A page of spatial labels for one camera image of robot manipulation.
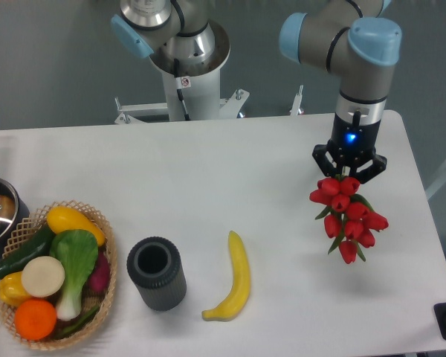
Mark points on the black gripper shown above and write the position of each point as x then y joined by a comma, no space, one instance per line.
351,147

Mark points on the red tulip bouquet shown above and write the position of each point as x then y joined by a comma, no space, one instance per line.
349,220

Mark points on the dark grey ribbed vase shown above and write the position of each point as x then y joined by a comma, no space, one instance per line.
154,266

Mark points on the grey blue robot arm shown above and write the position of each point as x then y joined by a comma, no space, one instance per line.
348,39

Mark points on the yellow banana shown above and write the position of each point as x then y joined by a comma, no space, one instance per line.
234,303

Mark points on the purple sweet potato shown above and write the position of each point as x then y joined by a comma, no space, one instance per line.
100,277

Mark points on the green bok choy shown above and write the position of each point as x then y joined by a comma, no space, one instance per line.
77,251

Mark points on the yellow squash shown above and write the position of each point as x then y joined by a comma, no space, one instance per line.
63,218

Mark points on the green chili pepper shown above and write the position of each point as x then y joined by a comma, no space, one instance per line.
78,324

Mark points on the woven wicker basket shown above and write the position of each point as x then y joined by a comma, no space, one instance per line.
101,301

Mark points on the beige round disc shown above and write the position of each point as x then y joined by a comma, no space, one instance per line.
43,276

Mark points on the dark green cucumber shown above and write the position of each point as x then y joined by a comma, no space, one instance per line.
38,245

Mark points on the orange fruit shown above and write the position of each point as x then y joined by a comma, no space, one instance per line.
35,319

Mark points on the yellow bell pepper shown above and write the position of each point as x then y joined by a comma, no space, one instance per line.
12,292

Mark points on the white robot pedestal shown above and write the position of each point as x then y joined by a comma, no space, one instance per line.
190,69

